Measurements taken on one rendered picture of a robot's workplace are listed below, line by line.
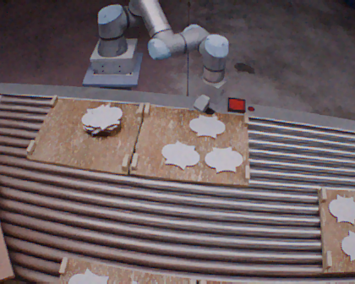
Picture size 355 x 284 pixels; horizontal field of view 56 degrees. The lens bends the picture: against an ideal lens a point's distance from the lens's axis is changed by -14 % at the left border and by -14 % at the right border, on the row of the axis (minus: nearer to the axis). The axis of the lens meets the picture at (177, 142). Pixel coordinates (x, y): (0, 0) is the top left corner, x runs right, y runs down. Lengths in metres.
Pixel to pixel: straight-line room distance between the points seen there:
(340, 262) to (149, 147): 0.82
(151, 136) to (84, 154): 0.26
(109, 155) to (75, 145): 0.15
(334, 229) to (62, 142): 1.06
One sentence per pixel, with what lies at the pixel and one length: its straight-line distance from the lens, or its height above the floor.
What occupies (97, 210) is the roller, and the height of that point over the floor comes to 0.92.
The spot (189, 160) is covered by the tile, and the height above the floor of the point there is 0.95.
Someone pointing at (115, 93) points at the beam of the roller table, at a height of 0.92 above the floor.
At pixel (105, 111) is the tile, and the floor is 1.00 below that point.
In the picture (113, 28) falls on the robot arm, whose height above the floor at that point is 1.13.
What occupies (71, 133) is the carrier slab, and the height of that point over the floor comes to 0.94.
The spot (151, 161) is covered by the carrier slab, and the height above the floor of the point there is 0.94.
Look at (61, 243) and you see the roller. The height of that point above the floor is 0.92.
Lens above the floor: 1.97
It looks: 48 degrees down
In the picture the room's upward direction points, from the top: 3 degrees clockwise
